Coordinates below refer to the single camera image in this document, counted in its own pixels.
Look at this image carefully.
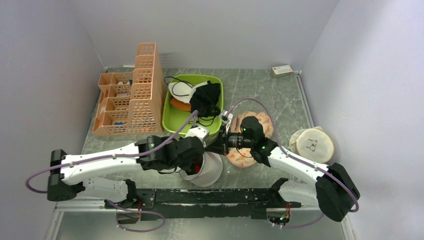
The green plastic tray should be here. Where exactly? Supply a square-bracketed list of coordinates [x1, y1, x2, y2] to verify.
[162, 74, 224, 136]

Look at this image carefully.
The red bra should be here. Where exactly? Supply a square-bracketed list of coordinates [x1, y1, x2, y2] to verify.
[191, 156, 204, 175]

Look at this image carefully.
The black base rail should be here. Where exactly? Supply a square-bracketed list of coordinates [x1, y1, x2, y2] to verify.
[117, 188, 301, 221]

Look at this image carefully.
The orange bra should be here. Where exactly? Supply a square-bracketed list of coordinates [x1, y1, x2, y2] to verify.
[170, 97, 191, 112]

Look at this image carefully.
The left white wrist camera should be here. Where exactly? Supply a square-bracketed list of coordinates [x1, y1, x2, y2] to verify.
[185, 126, 210, 147]

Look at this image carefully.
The black bra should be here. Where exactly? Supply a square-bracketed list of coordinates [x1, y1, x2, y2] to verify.
[189, 81, 221, 127]

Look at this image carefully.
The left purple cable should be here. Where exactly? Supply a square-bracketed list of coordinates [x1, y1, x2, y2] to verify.
[25, 110, 200, 194]

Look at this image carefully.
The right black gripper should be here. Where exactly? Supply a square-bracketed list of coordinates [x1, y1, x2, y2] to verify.
[205, 124, 254, 156]

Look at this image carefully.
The white small box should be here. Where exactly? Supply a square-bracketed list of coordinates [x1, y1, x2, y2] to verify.
[271, 64, 294, 77]

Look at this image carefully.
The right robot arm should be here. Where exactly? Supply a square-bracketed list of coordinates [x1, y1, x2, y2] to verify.
[205, 116, 361, 222]

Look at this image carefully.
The beige round laundry bag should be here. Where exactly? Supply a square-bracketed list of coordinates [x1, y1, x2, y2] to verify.
[289, 126, 335, 164]

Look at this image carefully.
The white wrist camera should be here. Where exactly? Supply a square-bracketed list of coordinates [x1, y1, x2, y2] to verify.
[185, 126, 210, 147]
[219, 110, 233, 133]

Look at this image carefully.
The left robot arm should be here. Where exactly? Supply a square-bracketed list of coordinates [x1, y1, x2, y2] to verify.
[47, 135, 205, 208]

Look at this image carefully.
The purple cable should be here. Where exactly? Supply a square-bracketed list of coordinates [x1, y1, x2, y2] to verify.
[221, 97, 361, 213]
[25, 110, 200, 194]

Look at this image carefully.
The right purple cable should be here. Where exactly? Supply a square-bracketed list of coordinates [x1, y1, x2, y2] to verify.
[221, 97, 361, 213]

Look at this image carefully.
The white bra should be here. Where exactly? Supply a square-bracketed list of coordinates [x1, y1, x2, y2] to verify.
[164, 76, 210, 103]

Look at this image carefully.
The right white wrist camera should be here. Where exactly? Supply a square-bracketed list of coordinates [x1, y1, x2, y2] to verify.
[219, 110, 233, 133]

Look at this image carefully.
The orange plastic organizer basket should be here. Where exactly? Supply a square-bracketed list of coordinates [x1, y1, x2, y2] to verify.
[92, 42, 166, 136]

